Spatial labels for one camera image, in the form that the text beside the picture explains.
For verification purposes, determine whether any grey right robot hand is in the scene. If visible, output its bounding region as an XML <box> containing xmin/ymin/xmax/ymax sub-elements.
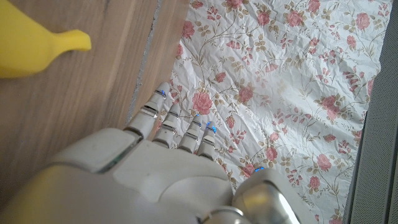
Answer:
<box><xmin>0</xmin><ymin>81</ymin><xmax>312</xmax><ymax>224</ymax></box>

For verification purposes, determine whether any yellow toy banana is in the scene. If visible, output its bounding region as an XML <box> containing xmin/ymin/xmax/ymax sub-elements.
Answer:
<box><xmin>0</xmin><ymin>0</ymin><xmax>93</xmax><ymax>78</ymax></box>

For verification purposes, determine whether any floral backdrop cloth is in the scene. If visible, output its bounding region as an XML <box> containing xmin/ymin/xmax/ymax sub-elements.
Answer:
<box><xmin>169</xmin><ymin>0</ymin><xmax>394</xmax><ymax>224</ymax></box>

